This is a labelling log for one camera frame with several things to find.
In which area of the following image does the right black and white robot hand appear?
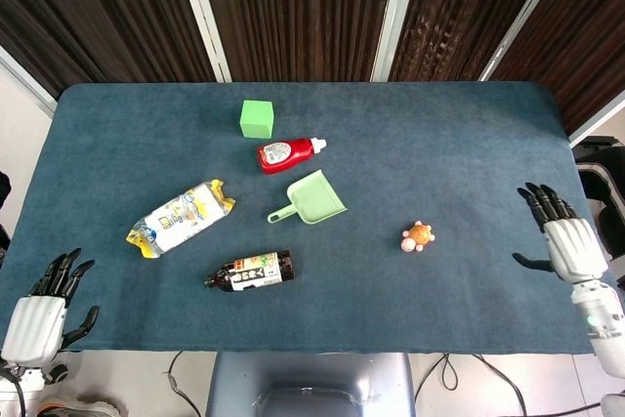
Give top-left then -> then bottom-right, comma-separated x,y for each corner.
511,182 -> 610,285

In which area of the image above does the clear yellow snack package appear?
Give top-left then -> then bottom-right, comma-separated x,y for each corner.
125,178 -> 236,260

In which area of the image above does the grey robot torso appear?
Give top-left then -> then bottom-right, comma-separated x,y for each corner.
204,352 -> 416,417

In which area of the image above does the blue table cloth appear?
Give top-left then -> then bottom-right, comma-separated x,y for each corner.
0,80 -> 617,355

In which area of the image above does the black bulky object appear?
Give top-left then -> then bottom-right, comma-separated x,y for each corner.
0,170 -> 14,255

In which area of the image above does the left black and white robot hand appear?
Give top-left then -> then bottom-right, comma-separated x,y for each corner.
0,247 -> 101,367

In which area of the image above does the green foam cube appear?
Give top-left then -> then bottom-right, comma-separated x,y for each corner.
239,99 -> 275,140

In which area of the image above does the small orange turtle toy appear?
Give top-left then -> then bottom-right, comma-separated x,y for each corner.
400,220 -> 437,253

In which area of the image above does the black chair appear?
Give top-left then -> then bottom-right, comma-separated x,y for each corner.
570,136 -> 625,286

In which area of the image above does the dark brown slatted panel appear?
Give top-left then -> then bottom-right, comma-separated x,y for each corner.
490,0 -> 625,138
388,0 -> 558,83
194,0 -> 401,83
0,0 -> 216,99

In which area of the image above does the light green plastic dustpan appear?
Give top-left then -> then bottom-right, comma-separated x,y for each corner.
267,168 -> 349,227

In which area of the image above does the dark tea bottle white label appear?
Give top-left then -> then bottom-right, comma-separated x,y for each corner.
203,249 -> 295,295

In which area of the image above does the black looped floor cable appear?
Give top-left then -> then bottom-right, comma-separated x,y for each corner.
414,352 -> 459,403

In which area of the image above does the red sauce bottle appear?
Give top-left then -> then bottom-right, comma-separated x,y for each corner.
257,136 -> 328,176

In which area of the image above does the white divider frame post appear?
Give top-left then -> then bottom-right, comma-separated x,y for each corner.
0,45 -> 59,118
369,0 -> 424,83
478,0 -> 575,82
171,0 -> 232,83
568,92 -> 625,147

